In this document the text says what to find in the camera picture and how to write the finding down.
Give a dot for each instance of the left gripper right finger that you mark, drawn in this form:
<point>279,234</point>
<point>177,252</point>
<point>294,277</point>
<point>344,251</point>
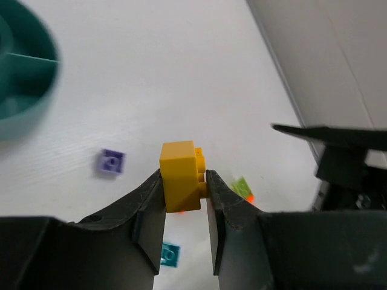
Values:
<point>253,249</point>

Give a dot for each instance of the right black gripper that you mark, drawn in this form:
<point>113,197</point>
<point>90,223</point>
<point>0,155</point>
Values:
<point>347,182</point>

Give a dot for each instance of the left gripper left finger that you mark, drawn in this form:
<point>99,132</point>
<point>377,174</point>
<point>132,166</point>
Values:
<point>117,247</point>

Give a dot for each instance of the small purple lego brick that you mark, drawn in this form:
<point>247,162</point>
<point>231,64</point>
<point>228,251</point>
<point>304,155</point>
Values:
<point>111,162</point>

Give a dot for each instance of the yellow lego brick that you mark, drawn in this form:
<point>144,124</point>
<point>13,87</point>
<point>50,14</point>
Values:
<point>182,168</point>

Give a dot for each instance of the teal square lego brick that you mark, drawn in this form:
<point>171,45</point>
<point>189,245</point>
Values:
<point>169,255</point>

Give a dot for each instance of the orange round lego piece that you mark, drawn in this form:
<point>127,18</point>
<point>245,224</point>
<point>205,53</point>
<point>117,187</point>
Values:
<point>251,199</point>

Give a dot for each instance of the light green lego brick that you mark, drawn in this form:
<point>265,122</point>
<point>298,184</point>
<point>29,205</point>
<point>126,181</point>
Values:
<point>241,187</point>

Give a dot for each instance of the teal round divided container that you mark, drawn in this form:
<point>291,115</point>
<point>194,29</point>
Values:
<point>29,69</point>

